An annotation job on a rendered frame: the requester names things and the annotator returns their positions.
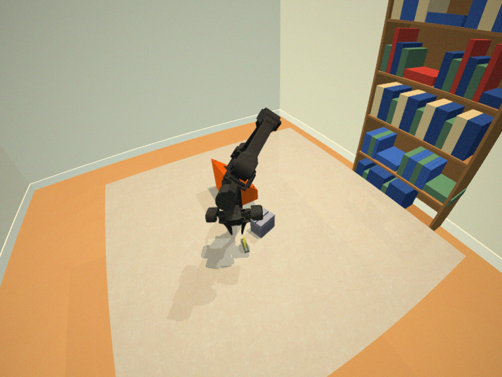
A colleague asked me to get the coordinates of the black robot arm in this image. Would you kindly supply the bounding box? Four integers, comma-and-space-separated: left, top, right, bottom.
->
215, 107, 281, 227

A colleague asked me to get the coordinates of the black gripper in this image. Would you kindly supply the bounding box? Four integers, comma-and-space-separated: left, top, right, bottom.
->
206, 195, 263, 235

